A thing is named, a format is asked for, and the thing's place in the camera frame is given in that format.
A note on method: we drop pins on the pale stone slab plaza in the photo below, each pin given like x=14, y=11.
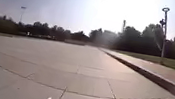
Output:
x=72, y=70

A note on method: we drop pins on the distant tower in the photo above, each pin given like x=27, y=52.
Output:
x=123, y=26

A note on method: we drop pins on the row of trees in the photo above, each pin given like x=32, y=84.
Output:
x=134, y=41

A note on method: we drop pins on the tall light mast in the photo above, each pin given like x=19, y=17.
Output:
x=22, y=15

